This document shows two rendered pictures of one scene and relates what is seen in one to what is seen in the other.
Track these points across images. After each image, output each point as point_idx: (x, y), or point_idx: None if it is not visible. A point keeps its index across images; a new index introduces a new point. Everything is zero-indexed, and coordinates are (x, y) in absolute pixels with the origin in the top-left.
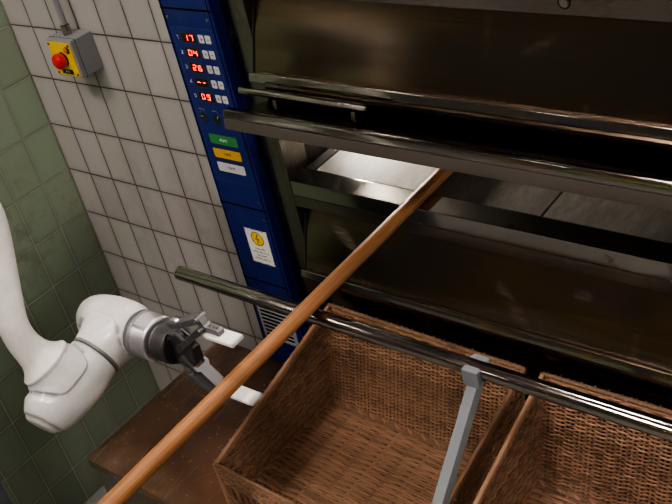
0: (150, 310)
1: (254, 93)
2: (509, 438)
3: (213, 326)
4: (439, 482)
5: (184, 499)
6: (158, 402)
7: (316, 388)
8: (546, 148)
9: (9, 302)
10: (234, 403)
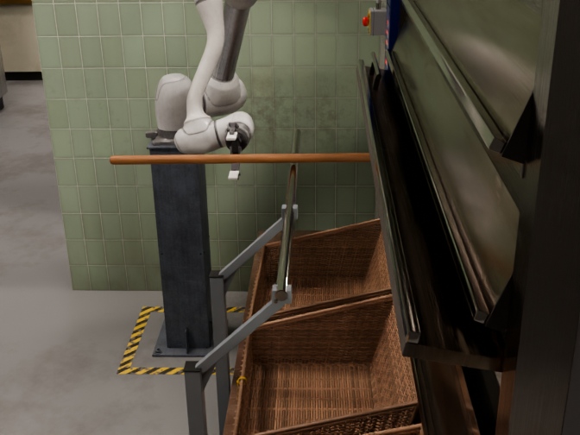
0: (246, 125)
1: (371, 56)
2: (344, 305)
3: (232, 129)
4: (242, 252)
5: (258, 265)
6: (312, 232)
7: (354, 261)
8: (406, 128)
9: (196, 83)
10: (333, 253)
